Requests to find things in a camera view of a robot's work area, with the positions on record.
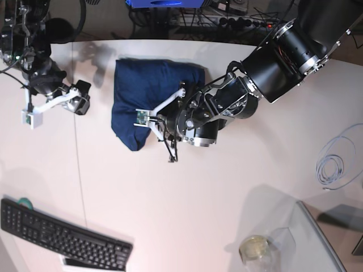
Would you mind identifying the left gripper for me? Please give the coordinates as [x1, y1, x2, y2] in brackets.
[157, 106, 199, 142]

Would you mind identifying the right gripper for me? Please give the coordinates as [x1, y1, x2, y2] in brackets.
[28, 61, 91, 116]

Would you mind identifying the dark blue t-shirt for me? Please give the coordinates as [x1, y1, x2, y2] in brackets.
[111, 58, 205, 151]

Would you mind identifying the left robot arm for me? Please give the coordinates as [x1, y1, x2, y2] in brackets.
[159, 1, 362, 147]

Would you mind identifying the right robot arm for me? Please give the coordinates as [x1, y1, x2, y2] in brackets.
[1, 1, 91, 116]

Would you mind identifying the green tape roll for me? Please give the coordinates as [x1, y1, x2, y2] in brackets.
[17, 198, 33, 210]

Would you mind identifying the white power strip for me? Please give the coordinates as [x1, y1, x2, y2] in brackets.
[171, 14, 278, 30]

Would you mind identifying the blue box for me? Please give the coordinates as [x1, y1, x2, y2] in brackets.
[125, 0, 204, 9]

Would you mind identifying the black computer keyboard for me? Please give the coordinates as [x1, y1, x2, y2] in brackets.
[1, 198, 133, 271]

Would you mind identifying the clear glass jar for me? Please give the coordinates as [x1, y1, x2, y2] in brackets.
[239, 235, 273, 271]

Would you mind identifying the coiled white cable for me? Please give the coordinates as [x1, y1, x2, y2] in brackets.
[315, 122, 363, 191]

